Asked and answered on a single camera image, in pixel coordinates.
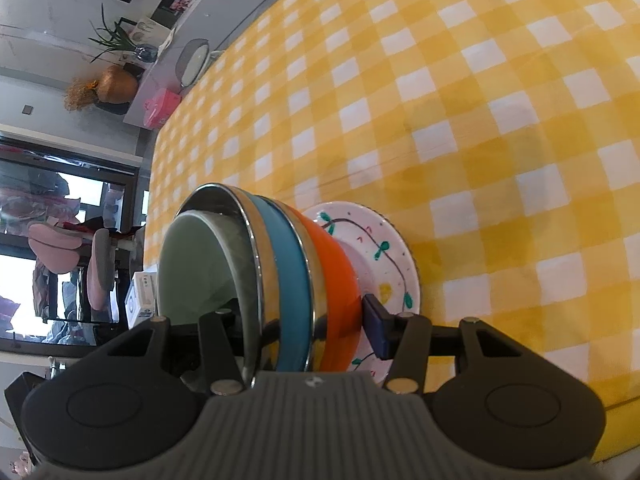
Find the blue steel bowl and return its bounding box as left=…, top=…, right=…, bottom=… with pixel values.
left=172, top=182, right=319, bottom=376

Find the white cardboard box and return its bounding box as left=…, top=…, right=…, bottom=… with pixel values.
left=125, top=271, right=160, bottom=331

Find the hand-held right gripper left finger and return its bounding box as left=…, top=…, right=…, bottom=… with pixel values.
left=80, top=310, right=251, bottom=395

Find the white fruit-print plate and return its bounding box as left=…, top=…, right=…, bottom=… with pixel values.
left=302, top=201, right=421, bottom=386

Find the glass sliding door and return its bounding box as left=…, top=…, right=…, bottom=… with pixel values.
left=0, top=130, right=147, bottom=357

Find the orange steel bowl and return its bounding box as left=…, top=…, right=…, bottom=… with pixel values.
left=285, top=207, right=364, bottom=374

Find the white paper bag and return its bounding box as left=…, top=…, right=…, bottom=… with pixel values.
left=127, top=17, right=174, bottom=51

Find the hanging laundry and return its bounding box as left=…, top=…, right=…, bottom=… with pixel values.
left=0, top=169, right=82, bottom=234

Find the green leafy plant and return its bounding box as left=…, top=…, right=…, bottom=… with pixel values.
left=89, top=4, right=139, bottom=62

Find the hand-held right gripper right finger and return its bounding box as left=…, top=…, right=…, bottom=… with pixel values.
left=362, top=294, right=538, bottom=395

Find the dried flower bunch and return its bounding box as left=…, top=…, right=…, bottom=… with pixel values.
left=63, top=76, right=101, bottom=111

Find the black vase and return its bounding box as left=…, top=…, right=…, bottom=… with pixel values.
left=97, top=96, right=134, bottom=117

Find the pink plastic box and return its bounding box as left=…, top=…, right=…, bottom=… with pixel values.
left=142, top=87, right=184, bottom=131

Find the grey office chair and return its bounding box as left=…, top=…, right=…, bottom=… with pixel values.
left=27, top=222, right=146, bottom=322

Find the yellow checked tablecloth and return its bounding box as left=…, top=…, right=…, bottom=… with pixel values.
left=142, top=0, right=640, bottom=461

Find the grey marble television cabinet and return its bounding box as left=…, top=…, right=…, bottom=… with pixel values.
left=122, top=0, right=326, bottom=129

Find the brown round vase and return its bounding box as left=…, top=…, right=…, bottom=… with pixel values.
left=96, top=65, right=139, bottom=105

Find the green ceramic bowl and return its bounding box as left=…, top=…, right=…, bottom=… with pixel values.
left=157, top=210, right=261, bottom=396

